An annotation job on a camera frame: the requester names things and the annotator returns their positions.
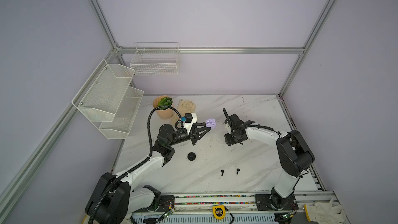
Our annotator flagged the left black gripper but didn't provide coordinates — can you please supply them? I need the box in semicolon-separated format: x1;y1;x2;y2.
168;122;210;147

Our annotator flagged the white wire basket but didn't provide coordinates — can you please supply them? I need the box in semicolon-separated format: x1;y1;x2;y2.
130;42;180;76

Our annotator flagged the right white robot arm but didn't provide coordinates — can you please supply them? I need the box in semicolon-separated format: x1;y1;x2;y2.
223;109;315;210

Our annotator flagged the peach pot with succulent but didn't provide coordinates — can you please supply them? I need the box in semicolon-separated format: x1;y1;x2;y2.
153;95;174;120

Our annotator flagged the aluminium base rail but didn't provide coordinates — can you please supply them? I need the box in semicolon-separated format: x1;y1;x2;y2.
126;191;339;224

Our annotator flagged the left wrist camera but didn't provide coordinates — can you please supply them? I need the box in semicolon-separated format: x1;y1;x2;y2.
181;113;198;134

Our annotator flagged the white mesh two-tier shelf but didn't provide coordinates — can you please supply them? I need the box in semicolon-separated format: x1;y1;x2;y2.
72;60;144;140

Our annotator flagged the white glove right of rail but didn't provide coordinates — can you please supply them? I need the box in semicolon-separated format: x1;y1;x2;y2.
304;199;347;224

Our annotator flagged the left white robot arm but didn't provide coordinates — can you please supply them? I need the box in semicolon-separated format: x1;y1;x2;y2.
85;113;217;224

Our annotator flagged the beige work glove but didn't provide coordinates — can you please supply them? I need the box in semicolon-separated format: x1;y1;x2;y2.
171;100;196;125

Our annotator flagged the yellow tape measure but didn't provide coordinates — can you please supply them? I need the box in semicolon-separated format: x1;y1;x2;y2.
212;204;226;220

